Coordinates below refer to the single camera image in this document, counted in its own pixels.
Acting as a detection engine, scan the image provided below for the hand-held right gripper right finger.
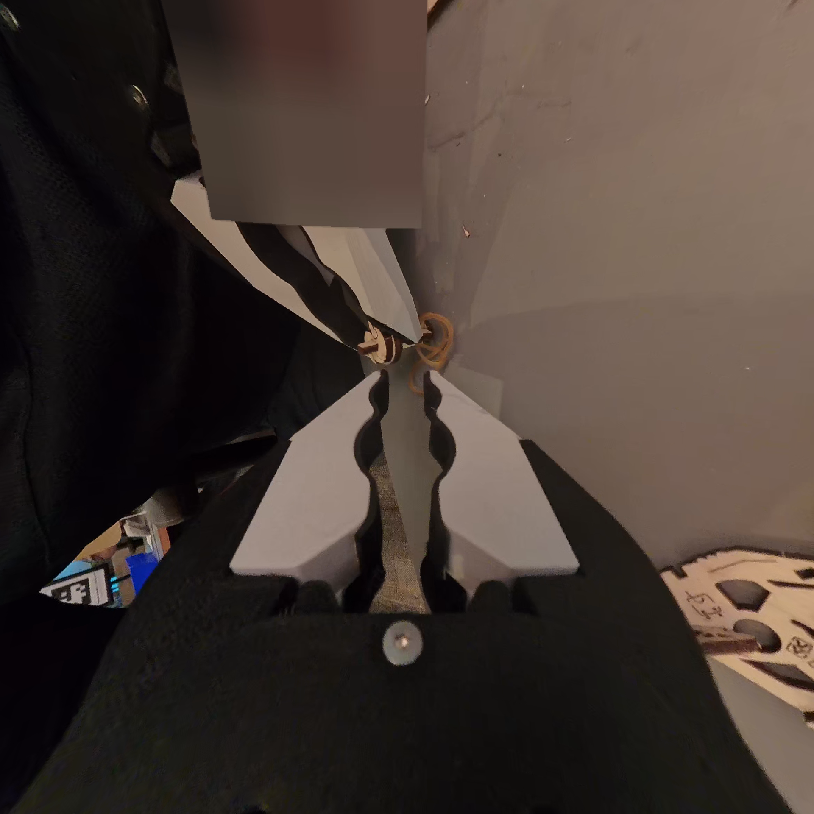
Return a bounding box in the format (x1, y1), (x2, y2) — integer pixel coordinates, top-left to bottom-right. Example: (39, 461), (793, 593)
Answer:
(422, 371), (581, 604)

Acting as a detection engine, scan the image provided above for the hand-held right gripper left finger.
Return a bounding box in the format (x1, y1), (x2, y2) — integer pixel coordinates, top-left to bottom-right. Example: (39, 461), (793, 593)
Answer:
(228, 370), (390, 610)

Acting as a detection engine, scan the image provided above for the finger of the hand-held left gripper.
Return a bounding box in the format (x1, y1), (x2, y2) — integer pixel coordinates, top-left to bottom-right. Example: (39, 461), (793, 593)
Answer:
(276, 226), (425, 346)
(170, 177), (376, 349)

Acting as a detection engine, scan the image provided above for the wooden hub disc part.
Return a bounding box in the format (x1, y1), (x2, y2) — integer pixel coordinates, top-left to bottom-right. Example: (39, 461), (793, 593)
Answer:
(357, 323), (405, 367)

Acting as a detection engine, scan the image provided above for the tan rubber band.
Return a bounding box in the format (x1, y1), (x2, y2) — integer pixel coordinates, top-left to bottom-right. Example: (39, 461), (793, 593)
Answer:
(406, 311), (456, 399)

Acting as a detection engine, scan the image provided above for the blue box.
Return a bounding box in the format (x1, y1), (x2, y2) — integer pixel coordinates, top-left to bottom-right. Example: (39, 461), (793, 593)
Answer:
(123, 551), (162, 596)

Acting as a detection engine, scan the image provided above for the black white marker tag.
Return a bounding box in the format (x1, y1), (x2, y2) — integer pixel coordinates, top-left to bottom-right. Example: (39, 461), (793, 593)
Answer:
(39, 564), (111, 610)

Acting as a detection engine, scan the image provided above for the flat wooden car body panel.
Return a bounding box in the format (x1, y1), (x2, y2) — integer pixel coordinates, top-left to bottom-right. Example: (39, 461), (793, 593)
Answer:
(658, 549), (814, 730)

